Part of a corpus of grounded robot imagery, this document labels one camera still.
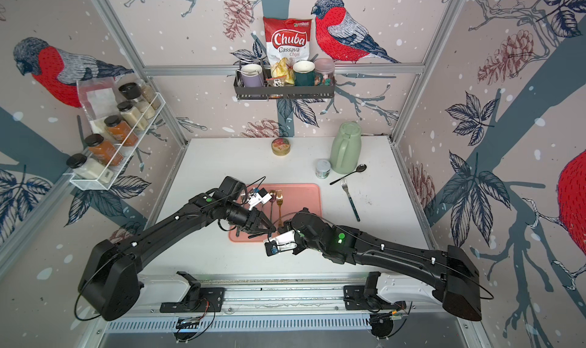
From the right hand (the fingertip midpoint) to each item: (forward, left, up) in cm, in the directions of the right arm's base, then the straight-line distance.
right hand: (283, 220), depth 73 cm
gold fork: (+17, +4, -17) cm, 25 cm away
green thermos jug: (+30, -23, +2) cm, 38 cm away
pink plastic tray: (+17, +2, -17) cm, 24 cm away
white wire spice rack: (+17, +56, +19) cm, 62 cm away
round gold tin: (+46, +6, -13) cm, 49 cm away
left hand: (-3, +2, +1) cm, 4 cm away
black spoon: (-5, +8, 0) cm, 9 cm away
